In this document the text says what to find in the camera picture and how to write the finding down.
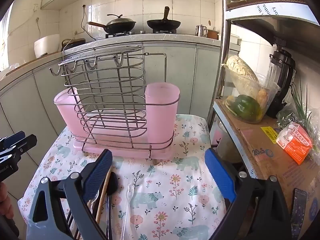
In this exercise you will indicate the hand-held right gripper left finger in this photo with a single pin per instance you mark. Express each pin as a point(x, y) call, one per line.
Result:
point(98, 175)

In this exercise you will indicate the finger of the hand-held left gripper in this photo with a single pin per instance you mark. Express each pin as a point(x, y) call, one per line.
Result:
point(12, 140)
point(23, 143)

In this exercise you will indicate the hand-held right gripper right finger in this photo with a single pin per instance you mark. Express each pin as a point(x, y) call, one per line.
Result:
point(220, 175)

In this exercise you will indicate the black plastic spoon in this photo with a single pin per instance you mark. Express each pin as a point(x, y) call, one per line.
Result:
point(113, 182)

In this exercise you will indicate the small metal spoon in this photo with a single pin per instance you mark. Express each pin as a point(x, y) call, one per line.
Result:
point(93, 201)

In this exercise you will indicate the clear plastic fork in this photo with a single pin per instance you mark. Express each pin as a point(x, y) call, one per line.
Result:
point(128, 192)

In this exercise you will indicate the person's left hand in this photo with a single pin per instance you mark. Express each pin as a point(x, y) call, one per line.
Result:
point(5, 200)

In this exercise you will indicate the translucent plastic jug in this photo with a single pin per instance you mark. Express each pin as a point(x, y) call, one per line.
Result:
point(226, 147)

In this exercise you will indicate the kitchen counter with cabinets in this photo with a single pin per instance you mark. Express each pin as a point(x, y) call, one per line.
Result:
point(37, 97)

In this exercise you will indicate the brown cardboard shelf liner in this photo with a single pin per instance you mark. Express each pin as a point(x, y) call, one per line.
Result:
point(265, 155)

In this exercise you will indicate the floral printed cloth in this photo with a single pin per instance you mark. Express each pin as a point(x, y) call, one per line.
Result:
point(160, 180)

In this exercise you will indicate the green bell pepper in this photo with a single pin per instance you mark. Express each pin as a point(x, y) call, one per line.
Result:
point(246, 106)

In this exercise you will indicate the orange white packet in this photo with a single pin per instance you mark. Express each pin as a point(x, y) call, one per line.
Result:
point(296, 145)

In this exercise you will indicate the yellow vegetable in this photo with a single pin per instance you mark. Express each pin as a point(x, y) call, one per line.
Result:
point(262, 97)

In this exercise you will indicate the window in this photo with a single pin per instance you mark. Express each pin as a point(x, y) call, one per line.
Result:
point(3, 42)

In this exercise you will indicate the clear plastic container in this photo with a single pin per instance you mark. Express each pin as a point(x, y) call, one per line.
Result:
point(270, 90)

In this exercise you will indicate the white rice cooker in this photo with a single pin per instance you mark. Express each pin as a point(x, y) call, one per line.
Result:
point(46, 46)

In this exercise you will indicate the bagged green onions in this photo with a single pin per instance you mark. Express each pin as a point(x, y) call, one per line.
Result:
point(303, 112)

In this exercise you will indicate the napa cabbage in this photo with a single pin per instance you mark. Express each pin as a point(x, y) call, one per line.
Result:
point(241, 70)

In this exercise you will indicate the black countertop appliance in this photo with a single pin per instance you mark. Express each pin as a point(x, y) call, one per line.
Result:
point(73, 43)

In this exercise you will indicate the black blender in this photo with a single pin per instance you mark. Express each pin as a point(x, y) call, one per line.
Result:
point(285, 80)

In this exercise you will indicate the white lidded container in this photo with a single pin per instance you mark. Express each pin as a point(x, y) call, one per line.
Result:
point(235, 40)

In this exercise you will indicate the brown pot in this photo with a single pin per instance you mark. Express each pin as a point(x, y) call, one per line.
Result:
point(213, 34)

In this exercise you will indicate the gas stove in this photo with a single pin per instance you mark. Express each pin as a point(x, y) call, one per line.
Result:
point(117, 35)

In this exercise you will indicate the steel kettle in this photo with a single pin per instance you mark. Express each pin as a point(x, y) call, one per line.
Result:
point(200, 31)

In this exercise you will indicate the metal shelf rack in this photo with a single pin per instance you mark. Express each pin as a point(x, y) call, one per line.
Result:
point(225, 30)

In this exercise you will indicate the dark wok with lid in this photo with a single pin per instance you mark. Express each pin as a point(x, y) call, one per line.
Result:
point(120, 25)

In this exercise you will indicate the black wok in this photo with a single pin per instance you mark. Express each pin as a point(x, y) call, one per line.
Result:
point(163, 24)

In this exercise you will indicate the printed cardboard sheet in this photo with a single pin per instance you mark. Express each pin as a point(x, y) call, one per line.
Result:
point(262, 3)

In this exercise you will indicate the white wall outlet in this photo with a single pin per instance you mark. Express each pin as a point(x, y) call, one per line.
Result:
point(35, 7)

